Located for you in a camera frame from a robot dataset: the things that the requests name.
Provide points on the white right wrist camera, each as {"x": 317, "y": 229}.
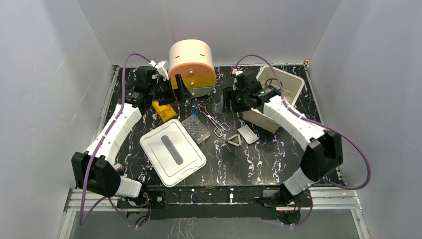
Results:
{"x": 235, "y": 72}

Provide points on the white paper packet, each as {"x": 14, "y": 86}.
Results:
{"x": 248, "y": 135}

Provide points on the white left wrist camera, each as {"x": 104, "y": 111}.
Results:
{"x": 162, "y": 68}

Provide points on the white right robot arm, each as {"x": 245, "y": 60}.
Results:
{"x": 322, "y": 148}

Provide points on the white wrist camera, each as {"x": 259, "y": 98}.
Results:
{"x": 235, "y": 72}
{"x": 162, "y": 68}

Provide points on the blue capped vial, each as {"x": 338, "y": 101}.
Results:
{"x": 195, "y": 112}

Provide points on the yellow test tube rack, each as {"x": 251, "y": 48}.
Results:
{"x": 165, "y": 112}

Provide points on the clear plastic funnel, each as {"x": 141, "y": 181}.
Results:
{"x": 219, "y": 107}

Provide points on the white clay pipe triangle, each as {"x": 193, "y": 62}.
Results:
{"x": 235, "y": 140}

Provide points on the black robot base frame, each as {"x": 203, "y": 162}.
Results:
{"x": 265, "y": 202}

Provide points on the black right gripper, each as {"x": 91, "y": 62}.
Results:
{"x": 229, "y": 94}

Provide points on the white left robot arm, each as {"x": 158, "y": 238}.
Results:
{"x": 93, "y": 168}

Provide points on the white bin lid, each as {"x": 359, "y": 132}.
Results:
{"x": 172, "y": 152}

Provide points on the clear plastic tube rack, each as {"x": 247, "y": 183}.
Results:
{"x": 196, "y": 129}

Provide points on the round white drawer cabinet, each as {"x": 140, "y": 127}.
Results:
{"x": 192, "y": 59}

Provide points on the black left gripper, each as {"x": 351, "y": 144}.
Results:
{"x": 177, "y": 89}

